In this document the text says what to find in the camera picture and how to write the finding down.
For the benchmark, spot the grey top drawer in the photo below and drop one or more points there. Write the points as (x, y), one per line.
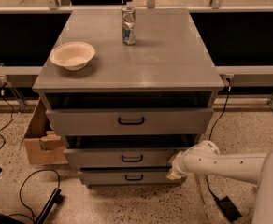
(93, 122)

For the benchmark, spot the grey drawer cabinet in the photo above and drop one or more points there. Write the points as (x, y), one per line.
(167, 67)

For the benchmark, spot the grey bottom drawer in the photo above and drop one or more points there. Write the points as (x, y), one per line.
(126, 177)

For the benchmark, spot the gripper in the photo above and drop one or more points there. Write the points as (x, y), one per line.
(180, 164)

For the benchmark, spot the silver blue drink can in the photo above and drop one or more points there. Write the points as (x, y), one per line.
(128, 25)

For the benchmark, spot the black power adapter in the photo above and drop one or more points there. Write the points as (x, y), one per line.
(229, 209)

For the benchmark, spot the white bowl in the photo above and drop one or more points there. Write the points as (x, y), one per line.
(72, 55)

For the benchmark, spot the grey drawer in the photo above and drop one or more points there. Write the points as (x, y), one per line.
(120, 157)
(93, 122)
(126, 177)

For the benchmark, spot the cardboard box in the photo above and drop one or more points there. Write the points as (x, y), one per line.
(41, 143)

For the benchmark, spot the black bar left floor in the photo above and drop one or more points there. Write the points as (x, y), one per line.
(55, 198)

